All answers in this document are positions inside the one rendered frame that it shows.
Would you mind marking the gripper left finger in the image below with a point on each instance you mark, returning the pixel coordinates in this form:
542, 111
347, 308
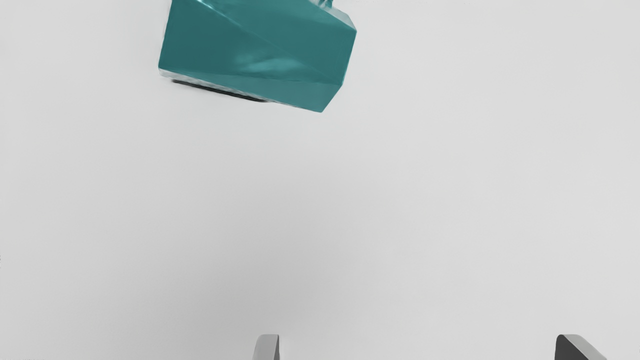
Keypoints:
266, 348

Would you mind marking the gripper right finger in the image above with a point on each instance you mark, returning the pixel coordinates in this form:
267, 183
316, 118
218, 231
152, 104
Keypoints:
575, 350

